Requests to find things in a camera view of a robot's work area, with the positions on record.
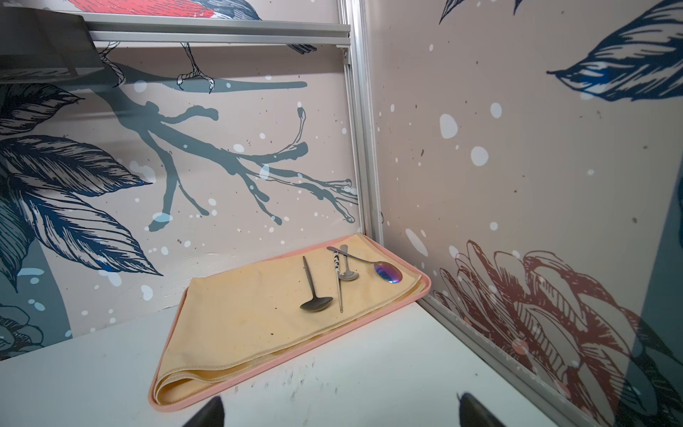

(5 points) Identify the pink tray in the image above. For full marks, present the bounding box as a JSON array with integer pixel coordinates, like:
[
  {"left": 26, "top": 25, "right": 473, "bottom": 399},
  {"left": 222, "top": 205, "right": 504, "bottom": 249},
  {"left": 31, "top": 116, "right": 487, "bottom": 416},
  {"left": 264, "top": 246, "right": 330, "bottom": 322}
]
[{"left": 148, "top": 232, "right": 433, "bottom": 413}]

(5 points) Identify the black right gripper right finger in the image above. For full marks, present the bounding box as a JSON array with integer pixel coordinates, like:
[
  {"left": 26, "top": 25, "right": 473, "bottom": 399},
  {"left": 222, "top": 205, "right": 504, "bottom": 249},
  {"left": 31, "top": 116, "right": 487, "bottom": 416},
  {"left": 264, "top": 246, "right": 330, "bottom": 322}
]
[{"left": 459, "top": 392, "right": 505, "bottom": 427}]

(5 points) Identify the beige folded cloth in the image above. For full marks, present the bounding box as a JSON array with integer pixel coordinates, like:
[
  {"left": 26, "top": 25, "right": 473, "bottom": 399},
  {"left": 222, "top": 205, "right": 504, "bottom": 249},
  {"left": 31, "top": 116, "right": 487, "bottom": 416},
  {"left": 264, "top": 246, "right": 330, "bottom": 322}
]
[{"left": 154, "top": 234, "right": 426, "bottom": 407}]

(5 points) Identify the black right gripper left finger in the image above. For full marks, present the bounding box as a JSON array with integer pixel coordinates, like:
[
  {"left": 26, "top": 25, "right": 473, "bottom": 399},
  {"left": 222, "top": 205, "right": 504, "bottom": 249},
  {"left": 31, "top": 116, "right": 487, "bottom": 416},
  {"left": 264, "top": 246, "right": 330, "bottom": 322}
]
[{"left": 183, "top": 396, "right": 225, "bottom": 427}]

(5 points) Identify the patterned handle utensil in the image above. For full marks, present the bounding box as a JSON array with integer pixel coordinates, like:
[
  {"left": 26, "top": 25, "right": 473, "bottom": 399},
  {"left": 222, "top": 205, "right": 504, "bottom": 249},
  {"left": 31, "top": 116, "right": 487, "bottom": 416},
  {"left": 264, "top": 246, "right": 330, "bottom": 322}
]
[{"left": 334, "top": 251, "right": 343, "bottom": 313}]

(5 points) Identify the black spoon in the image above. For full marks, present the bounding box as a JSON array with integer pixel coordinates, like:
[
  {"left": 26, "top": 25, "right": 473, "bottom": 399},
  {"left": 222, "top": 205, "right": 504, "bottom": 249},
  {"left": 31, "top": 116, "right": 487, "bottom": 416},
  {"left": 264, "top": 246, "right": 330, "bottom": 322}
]
[{"left": 300, "top": 256, "right": 334, "bottom": 312}]

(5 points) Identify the iridescent purple spoon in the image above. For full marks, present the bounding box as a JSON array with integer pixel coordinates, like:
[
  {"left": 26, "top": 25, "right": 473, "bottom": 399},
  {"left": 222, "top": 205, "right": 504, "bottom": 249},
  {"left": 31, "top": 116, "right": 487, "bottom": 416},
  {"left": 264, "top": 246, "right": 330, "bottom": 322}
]
[{"left": 327, "top": 247, "right": 403, "bottom": 284}]

